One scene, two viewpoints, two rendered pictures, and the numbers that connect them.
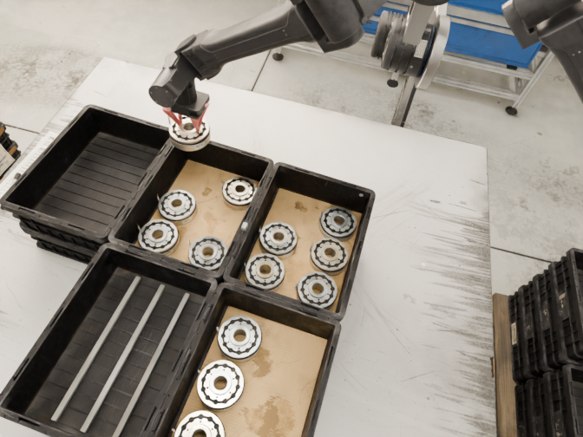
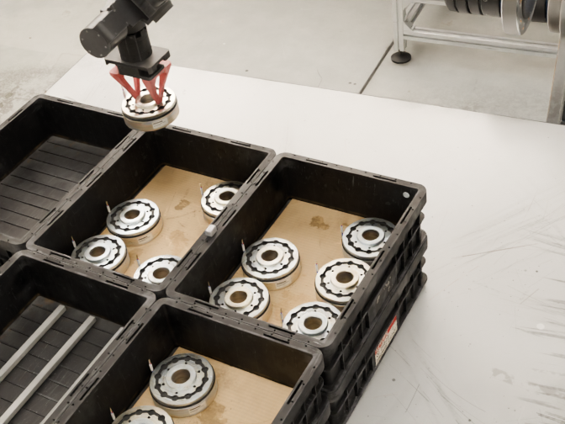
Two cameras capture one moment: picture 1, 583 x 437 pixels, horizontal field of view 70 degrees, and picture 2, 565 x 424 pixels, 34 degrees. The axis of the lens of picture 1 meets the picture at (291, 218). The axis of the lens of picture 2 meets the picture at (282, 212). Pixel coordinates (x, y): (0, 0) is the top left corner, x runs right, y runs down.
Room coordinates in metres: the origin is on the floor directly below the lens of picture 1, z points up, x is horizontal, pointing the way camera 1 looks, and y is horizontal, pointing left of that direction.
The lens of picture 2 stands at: (-0.46, -0.48, 1.96)
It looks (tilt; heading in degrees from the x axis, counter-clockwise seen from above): 41 degrees down; 24
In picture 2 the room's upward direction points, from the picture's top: 9 degrees counter-clockwise
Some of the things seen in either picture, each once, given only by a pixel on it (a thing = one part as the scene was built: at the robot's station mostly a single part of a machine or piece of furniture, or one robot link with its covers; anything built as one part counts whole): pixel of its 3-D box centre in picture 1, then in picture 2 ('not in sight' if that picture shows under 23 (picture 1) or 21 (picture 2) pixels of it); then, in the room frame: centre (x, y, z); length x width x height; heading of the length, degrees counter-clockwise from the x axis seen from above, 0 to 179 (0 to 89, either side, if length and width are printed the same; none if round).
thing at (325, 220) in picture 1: (338, 221); (371, 237); (0.67, -0.13, 0.86); 0.10 x 0.10 x 0.01
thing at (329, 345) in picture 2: (304, 233); (301, 243); (0.57, -0.04, 0.92); 0.40 x 0.30 x 0.02; 170
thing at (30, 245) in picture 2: (198, 198); (156, 201); (0.62, 0.25, 0.92); 0.40 x 0.30 x 0.02; 170
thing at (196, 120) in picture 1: (191, 114); (148, 80); (0.75, 0.28, 1.10); 0.07 x 0.07 x 0.09; 80
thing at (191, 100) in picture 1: (183, 90); (134, 45); (0.75, 0.30, 1.17); 0.10 x 0.07 x 0.07; 80
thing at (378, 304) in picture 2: (303, 243); (304, 264); (0.57, -0.04, 0.87); 0.40 x 0.30 x 0.11; 170
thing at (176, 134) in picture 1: (189, 128); (148, 102); (0.75, 0.30, 1.05); 0.10 x 0.10 x 0.01
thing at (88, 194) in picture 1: (101, 178); (39, 186); (0.68, 0.55, 0.87); 0.40 x 0.30 x 0.11; 170
